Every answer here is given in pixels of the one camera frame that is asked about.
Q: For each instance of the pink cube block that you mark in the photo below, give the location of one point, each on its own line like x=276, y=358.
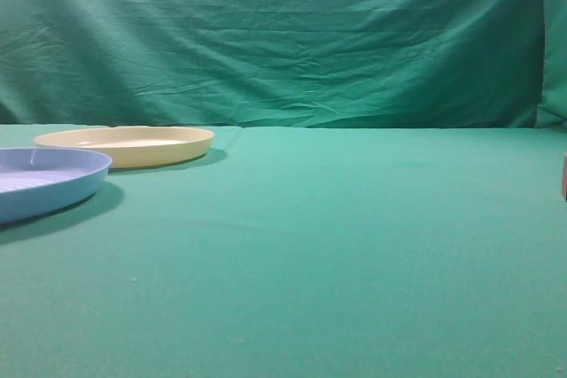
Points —
x=564, y=178

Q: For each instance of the yellow plastic plate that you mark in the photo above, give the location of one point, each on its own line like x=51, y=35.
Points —
x=135, y=146

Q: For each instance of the blue plastic plate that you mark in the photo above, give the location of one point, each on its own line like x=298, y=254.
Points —
x=36, y=181

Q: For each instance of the green table cloth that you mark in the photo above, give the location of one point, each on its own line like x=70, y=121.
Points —
x=289, y=252

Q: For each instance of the green backdrop cloth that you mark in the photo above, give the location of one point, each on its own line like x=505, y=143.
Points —
x=284, y=63

